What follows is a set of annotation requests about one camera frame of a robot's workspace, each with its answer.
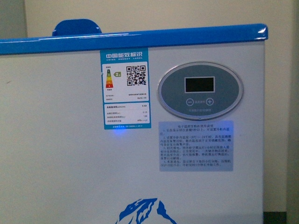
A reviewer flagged blue energy efficiency label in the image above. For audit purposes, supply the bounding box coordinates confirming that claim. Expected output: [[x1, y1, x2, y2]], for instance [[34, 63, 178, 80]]
[[100, 48, 151, 130]]

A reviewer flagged oval grey temperature control panel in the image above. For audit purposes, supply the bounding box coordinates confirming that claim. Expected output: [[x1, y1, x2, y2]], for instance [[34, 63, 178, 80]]
[[157, 62, 244, 120]]

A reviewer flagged sliding glass lid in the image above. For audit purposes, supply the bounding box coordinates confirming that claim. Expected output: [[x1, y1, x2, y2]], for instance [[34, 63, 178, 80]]
[[52, 19, 102, 36]]

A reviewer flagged white chest freezer blue rim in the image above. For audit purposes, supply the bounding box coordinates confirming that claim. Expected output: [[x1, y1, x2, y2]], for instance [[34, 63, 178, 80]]
[[0, 24, 268, 224]]

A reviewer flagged pale instruction sticker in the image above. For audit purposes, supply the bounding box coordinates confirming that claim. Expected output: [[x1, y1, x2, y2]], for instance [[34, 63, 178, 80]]
[[158, 120, 234, 172]]

